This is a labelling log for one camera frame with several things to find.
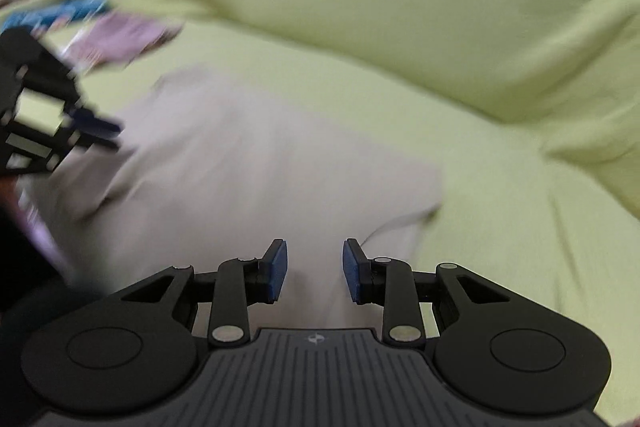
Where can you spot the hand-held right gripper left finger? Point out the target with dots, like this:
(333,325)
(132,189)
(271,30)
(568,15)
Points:
(276,272)

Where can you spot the beige shirt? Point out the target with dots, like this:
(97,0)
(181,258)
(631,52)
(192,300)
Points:
(260,167)

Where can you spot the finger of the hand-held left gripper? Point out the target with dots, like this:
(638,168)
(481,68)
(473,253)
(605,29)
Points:
(97,144)
(97,122)

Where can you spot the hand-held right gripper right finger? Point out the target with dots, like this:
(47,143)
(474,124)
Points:
(353,272)

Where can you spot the green covered sofa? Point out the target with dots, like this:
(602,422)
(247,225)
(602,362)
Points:
(400,32)

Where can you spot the purple garment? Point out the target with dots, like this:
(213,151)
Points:
(125,39)

